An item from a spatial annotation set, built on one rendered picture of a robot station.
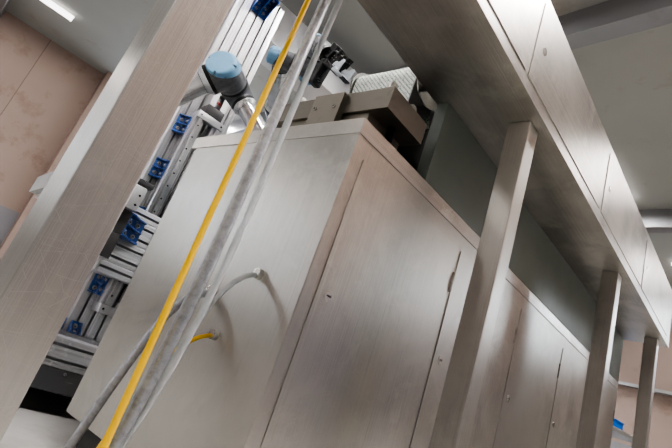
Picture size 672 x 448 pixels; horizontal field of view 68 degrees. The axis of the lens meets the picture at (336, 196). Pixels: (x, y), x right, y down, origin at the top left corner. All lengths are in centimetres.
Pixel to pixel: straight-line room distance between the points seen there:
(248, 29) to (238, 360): 192
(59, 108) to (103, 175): 1021
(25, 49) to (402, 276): 1009
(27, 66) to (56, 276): 1032
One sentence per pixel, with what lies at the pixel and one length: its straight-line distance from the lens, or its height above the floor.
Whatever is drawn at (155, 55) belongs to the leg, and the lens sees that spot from 58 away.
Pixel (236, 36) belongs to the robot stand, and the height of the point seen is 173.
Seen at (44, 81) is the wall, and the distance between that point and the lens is 1080.
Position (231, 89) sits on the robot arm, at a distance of 195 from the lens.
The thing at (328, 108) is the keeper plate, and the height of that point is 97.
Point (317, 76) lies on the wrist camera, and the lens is 189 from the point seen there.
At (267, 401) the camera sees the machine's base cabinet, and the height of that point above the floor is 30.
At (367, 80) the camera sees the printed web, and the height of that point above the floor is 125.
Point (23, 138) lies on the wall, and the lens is 1054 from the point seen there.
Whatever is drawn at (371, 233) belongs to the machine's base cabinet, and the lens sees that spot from 110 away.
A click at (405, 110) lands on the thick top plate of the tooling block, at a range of 122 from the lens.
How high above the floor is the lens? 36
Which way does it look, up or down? 20 degrees up
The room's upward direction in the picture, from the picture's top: 20 degrees clockwise
